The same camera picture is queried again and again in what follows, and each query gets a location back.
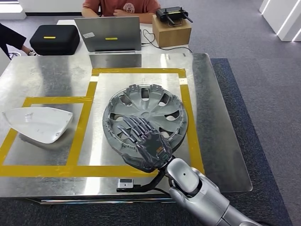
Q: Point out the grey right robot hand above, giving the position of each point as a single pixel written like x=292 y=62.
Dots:
x=155 y=149

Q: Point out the grey plastic wheel cover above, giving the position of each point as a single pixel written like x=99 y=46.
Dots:
x=152 y=103

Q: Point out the steel workbench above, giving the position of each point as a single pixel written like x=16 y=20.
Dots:
x=211 y=124

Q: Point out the brown cardboard box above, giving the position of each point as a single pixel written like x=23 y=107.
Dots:
x=171 y=36

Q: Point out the grey laptop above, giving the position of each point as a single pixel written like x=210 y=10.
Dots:
x=108 y=32

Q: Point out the black remote controller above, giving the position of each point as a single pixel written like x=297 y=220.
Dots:
x=171 y=14

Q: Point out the person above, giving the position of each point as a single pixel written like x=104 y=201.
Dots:
x=11 y=39
x=122 y=7

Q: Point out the white plastic mirror housing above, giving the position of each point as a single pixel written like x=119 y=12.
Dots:
x=40 y=124

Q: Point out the black zip carry case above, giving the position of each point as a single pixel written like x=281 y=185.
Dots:
x=55 y=43

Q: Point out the white lit display plinth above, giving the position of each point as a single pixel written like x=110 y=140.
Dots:
x=280 y=18

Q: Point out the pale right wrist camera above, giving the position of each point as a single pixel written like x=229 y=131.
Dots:
x=125 y=184

